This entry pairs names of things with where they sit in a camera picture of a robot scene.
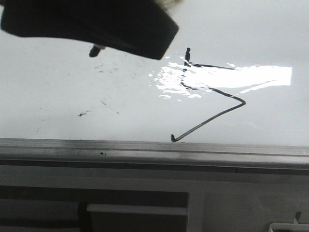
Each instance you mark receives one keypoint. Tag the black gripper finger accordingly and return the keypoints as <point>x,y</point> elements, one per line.
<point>139,27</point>

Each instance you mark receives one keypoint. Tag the white whiteboard marker with tape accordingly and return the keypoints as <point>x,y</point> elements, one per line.
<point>167,5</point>

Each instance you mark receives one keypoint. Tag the white whiteboard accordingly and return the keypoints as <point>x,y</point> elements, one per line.
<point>242,63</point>

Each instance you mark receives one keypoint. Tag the white object bottom right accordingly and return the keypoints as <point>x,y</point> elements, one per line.
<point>289,227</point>

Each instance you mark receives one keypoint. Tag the grey aluminium whiteboard frame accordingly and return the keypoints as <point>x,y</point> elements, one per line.
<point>159,153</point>

